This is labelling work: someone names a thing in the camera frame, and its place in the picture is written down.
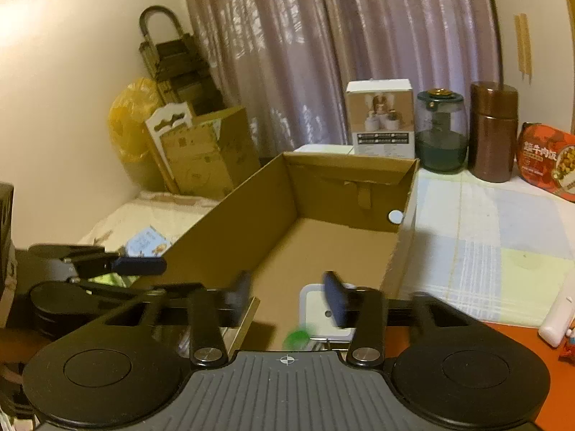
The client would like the white plug adapter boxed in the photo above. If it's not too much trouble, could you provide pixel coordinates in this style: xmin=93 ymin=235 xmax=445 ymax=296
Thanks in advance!
xmin=299 ymin=283 xmax=360 ymax=339

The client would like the green glass jar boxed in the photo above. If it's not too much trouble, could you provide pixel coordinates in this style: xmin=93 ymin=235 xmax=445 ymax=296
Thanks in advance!
xmin=415 ymin=87 xmax=470 ymax=173

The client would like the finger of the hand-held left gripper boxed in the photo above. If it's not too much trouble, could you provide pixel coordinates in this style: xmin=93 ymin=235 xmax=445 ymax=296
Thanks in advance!
xmin=28 ymin=243 xmax=168 ymax=278
xmin=68 ymin=277 xmax=204 ymax=300

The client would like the yellow plastic bag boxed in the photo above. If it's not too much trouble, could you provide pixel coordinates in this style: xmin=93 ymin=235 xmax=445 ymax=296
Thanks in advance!
xmin=108 ymin=77 xmax=167 ymax=191

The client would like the brown metal canister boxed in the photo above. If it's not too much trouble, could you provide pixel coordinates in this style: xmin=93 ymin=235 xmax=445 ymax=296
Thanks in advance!
xmin=467 ymin=81 xmax=519 ymax=183

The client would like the white cardboard cutout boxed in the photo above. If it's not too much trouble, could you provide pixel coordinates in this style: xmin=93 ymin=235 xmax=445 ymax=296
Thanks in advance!
xmin=144 ymin=102 xmax=194 ymax=194

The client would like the white rounded case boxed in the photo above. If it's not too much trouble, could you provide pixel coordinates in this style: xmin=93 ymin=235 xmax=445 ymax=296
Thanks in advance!
xmin=538 ymin=283 xmax=575 ymax=348

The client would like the large brown cardboard box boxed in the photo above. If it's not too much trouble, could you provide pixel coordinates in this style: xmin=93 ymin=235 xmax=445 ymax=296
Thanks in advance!
xmin=135 ymin=152 xmax=420 ymax=355

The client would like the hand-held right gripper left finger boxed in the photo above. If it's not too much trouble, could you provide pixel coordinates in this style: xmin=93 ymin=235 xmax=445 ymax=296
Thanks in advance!
xmin=94 ymin=270 xmax=254 ymax=367

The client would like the blue printed packet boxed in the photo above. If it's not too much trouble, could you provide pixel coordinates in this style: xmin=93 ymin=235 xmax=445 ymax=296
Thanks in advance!
xmin=123 ymin=228 xmax=174 ymax=259

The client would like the pale checked cloth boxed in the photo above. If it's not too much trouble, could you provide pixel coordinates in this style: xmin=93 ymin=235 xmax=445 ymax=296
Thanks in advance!
xmin=379 ymin=168 xmax=575 ymax=328

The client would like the small open cardboard box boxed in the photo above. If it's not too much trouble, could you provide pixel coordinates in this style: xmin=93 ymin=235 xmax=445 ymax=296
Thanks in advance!
xmin=159 ymin=107 xmax=261 ymax=200

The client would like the flat white box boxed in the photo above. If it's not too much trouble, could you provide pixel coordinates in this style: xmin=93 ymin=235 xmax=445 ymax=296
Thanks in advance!
xmin=293 ymin=144 xmax=355 ymax=157

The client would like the wooden wall strip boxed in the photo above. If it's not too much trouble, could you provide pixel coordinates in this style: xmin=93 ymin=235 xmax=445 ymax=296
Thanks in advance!
xmin=521 ymin=14 xmax=534 ymax=84
xmin=514 ymin=13 xmax=524 ymax=77

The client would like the white product box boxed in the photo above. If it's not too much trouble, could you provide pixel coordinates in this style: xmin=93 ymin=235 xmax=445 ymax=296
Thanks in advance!
xmin=345 ymin=79 xmax=416 ymax=159

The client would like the pink curtain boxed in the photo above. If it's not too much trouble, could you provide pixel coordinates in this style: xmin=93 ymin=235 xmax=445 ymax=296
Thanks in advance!
xmin=177 ymin=0 xmax=501 ymax=158

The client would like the dark folding step ladder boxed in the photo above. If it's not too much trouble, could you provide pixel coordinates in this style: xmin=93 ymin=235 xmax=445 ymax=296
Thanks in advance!
xmin=138 ymin=6 xmax=223 ymax=117

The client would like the red instant meal box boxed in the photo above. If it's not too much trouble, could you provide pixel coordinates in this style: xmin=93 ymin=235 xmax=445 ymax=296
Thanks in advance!
xmin=514 ymin=121 xmax=575 ymax=203

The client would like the cream bed cover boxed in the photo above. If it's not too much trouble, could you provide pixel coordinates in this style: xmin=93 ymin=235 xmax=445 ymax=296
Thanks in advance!
xmin=76 ymin=191 xmax=221 ymax=256

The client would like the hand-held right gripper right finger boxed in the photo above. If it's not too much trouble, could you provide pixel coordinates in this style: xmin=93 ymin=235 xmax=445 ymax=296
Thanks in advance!
xmin=322 ymin=270 xmax=489 ymax=368

